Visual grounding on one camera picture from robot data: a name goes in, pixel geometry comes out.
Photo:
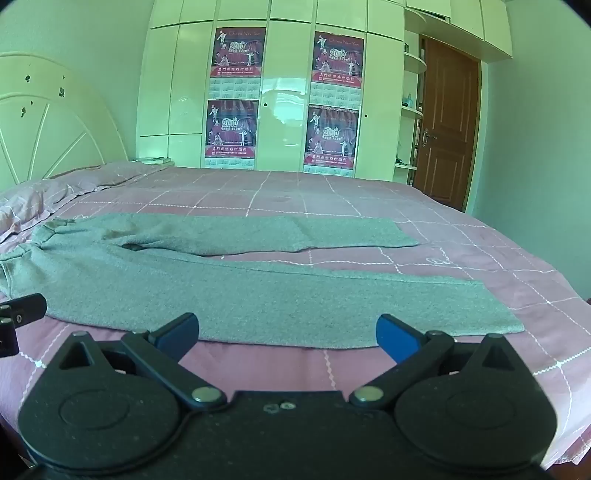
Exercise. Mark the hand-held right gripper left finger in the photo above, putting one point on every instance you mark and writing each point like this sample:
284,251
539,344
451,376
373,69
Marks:
181,333

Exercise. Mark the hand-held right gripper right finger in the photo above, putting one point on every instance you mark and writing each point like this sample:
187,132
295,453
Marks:
396,338

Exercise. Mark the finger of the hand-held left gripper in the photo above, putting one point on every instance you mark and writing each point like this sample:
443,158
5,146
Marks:
27,310

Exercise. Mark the grey towel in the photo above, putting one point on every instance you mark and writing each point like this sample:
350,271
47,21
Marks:
240,290

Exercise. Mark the pink checked pillow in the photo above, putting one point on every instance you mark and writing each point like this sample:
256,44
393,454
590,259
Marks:
27,203

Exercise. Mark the bed with pink checked sheet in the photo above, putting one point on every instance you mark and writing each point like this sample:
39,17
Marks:
332,196

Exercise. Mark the pale stack of books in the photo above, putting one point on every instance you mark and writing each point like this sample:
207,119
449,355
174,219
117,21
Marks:
152,160

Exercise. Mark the white fan-patterned headboard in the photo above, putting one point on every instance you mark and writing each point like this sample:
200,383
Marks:
51,124

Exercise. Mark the brown wooden door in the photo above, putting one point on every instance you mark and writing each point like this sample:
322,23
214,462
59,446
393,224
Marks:
445,124

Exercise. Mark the white corner shelf unit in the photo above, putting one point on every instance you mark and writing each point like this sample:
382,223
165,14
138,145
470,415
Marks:
411,113

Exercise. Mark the small bottle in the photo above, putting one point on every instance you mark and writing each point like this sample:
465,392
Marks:
407,99

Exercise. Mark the white glossy wardrobe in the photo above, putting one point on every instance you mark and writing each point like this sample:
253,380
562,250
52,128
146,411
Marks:
281,115

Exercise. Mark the red wall poster with calendar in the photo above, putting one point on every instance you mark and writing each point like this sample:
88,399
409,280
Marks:
338,57
238,53
231,134
330,141

